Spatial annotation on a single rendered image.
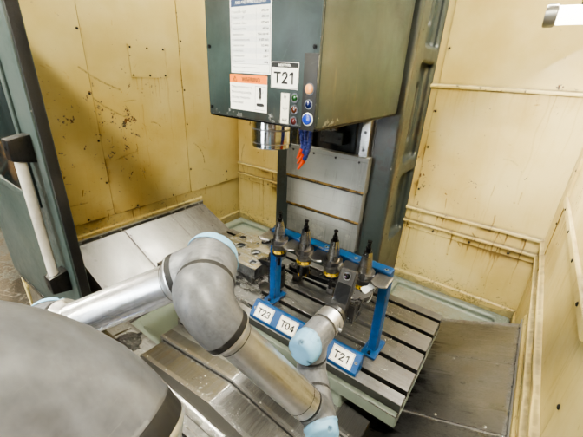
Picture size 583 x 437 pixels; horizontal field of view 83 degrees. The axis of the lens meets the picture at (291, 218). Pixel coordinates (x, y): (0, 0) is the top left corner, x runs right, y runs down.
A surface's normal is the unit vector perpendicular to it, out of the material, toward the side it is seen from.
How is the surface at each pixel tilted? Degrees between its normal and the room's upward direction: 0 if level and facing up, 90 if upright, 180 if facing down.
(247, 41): 90
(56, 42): 90
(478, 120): 90
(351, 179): 90
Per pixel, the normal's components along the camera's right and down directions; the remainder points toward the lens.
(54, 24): 0.81, 0.28
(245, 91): -0.59, 0.31
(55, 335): 0.65, -0.75
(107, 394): 0.80, -0.53
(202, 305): 0.06, -0.23
